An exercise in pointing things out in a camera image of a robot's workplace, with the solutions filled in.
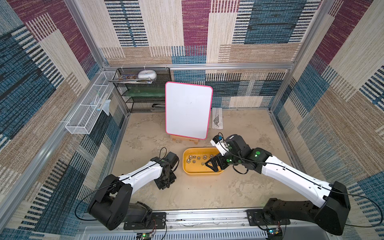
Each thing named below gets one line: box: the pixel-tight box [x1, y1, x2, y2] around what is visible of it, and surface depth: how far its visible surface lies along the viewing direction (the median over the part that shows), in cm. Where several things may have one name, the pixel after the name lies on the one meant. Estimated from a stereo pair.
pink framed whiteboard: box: [165, 81, 213, 140], surface depth 91 cm
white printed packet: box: [212, 107, 224, 130], surface depth 117 cm
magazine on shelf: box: [108, 74, 153, 84], surface depth 83 cm
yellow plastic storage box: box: [182, 147, 224, 174], surface depth 96 cm
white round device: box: [138, 70, 157, 81], surface depth 91 cm
